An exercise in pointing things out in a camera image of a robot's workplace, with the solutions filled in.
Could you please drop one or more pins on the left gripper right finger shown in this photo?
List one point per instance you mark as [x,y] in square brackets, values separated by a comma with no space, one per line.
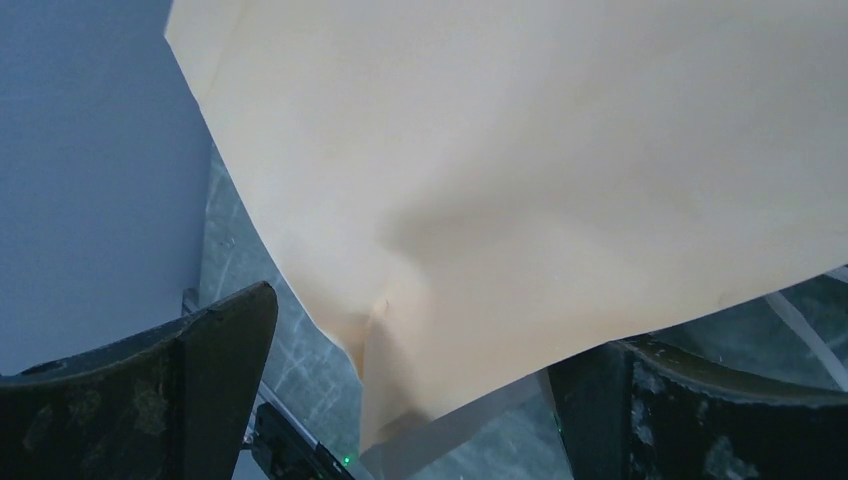
[640,408]

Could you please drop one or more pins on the brown paper bag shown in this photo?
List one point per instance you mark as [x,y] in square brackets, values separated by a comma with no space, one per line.
[462,193]

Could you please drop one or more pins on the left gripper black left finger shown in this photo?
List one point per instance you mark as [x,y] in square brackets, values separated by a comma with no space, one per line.
[171,402]

